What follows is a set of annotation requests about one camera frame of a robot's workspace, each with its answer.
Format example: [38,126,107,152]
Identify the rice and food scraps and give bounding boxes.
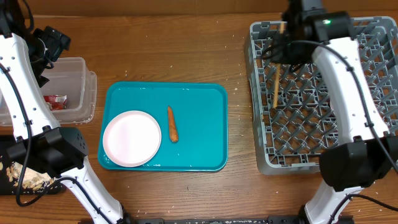
[1,162,55,192]

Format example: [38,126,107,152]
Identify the white napkin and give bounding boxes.
[46,102,53,111]

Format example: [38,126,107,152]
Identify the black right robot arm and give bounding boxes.
[262,1,397,223]

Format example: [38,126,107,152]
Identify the red snack wrapper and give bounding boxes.
[44,95,67,110]

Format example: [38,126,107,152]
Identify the black waste tray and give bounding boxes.
[1,135,46,195]

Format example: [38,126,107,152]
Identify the wooden chopstick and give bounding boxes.
[272,21,284,108]

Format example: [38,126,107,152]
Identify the clear plastic bin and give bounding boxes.
[0,57,98,125]

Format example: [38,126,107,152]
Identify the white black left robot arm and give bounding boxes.
[1,1,134,223]

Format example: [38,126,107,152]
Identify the orange carrot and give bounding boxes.
[167,106,178,142]

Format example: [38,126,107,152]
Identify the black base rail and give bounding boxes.
[134,215,305,224]

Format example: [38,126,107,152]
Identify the grey dish rack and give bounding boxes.
[244,16,397,175]

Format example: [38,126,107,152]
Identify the large white round plate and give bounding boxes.
[102,111,162,167]

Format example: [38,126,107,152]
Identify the teal plastic tray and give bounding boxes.
[102,82,228,172]

